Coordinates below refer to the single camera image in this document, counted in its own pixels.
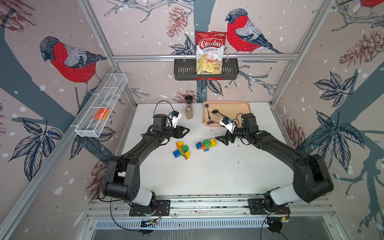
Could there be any green square brick back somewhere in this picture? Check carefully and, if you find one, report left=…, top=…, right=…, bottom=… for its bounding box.
left=203, top=140, right=211, bottom=148

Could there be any green square brick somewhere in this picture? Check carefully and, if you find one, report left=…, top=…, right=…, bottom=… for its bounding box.
left=182, top=145, right=189, bottom=153
left=203, top=140, right=211, bottom=148

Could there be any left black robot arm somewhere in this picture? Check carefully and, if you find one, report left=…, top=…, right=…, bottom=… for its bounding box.
left=99, top=111, right=190, bottom=215

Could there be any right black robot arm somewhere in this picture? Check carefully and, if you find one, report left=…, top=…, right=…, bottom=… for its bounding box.
left=216, top=113, right=334, bottom=214

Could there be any glass spice shaker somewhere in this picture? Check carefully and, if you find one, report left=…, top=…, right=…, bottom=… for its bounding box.
left=185, top=95, right=194, bottom=120

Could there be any purple spoon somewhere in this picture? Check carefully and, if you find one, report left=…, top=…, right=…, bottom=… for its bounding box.
left=207, top=120, right=221, bottom=126

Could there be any black spoon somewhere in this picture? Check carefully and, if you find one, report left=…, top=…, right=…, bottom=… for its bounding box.
left=212, top=109, right=228, bottom=119

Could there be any beige tray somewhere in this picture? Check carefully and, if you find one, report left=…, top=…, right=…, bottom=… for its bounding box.
left=203, top=101, right=251, bottom=127

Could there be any small grey spoon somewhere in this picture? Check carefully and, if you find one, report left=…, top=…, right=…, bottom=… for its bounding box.
left=205, top=104, right=211, bottom=120

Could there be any Chuba cassava chips bag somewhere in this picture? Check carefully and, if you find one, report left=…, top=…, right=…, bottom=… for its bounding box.
left=196, top=31, right=227, bottom=75

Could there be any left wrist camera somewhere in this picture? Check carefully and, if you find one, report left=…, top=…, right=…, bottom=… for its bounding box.
left=153, top=111, right=182, bottom=131

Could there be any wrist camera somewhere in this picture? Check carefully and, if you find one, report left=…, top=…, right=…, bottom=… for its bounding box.
left=219, top=117, right=237, bottom=134
left=153, top=111, right=182, bottom=131

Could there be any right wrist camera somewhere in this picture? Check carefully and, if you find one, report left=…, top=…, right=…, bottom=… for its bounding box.
left=219, top=117, right=237, bottom=134

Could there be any black wall basket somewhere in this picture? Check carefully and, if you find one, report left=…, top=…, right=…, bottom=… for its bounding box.
left=174, top=58, right=239, bottom=81

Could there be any orange block in wire basket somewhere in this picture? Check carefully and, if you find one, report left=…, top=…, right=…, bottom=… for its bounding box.
left=94, top=108, right=111, bottom=121

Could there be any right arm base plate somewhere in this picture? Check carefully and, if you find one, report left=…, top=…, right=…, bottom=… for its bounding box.
left=248, top=199, right=291, bottom=215

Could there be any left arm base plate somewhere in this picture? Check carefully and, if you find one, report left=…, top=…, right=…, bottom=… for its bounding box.
left=129, top=200, right=171, bottom=217

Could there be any white wire wall basket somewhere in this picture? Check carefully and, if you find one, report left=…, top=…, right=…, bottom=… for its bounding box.
left=75, top=73, right=128, bottom=138

